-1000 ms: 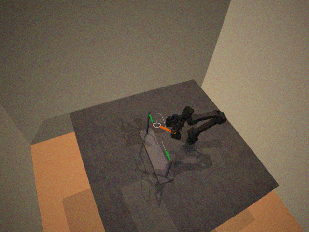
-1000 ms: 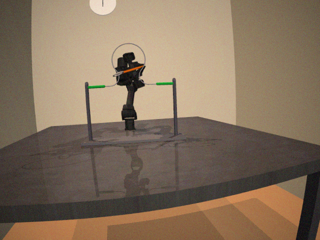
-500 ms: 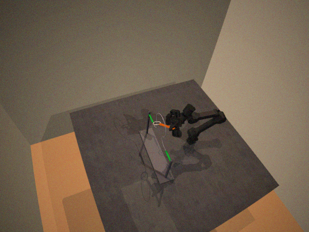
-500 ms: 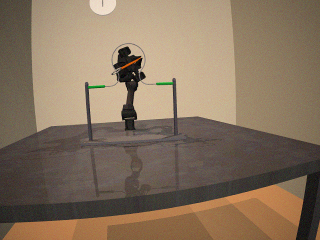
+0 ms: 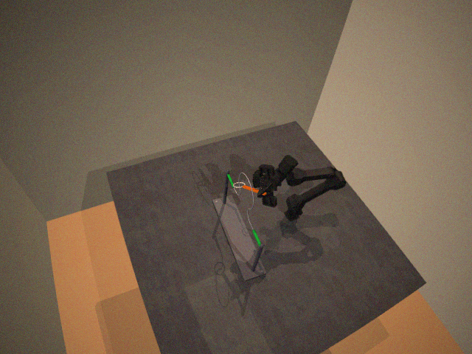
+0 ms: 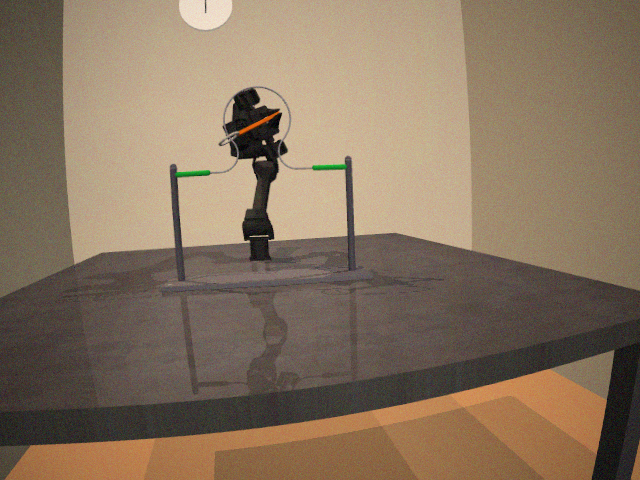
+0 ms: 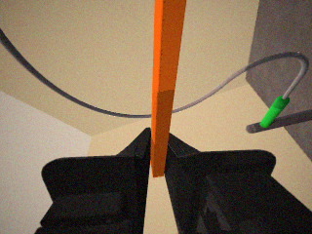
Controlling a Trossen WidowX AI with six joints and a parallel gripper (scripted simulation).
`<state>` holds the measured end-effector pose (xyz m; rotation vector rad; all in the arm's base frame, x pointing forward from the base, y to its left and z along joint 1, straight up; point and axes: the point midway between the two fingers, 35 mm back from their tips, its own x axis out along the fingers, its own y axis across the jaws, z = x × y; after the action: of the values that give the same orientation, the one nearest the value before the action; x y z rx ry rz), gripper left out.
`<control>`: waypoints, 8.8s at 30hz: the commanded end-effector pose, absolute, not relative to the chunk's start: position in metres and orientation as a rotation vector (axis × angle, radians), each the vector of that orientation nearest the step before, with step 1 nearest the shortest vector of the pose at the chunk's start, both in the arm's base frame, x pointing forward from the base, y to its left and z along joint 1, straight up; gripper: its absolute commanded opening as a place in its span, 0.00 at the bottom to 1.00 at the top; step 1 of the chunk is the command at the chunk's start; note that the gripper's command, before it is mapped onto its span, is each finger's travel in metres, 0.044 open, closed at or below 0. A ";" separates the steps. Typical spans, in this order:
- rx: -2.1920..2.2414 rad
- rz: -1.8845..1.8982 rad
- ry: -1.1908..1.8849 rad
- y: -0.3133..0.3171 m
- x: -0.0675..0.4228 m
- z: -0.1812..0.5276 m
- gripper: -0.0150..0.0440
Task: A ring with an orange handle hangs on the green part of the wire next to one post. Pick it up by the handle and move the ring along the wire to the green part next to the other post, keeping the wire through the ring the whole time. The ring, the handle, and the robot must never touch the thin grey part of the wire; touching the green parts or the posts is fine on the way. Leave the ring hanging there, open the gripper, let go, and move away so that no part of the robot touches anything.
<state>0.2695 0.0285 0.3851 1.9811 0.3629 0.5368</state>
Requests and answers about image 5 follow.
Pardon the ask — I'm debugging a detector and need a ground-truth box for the orange handle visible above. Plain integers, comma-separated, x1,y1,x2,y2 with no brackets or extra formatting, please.
233,182,259,193

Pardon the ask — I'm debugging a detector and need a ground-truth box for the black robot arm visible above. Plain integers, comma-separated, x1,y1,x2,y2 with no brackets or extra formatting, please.
252,155,346,221

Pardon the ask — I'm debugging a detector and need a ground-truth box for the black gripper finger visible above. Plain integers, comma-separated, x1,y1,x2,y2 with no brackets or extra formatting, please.
257,190,274,198
257,178,273,196

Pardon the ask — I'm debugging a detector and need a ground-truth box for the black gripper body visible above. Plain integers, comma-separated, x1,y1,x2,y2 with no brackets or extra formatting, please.
259,164,282,208

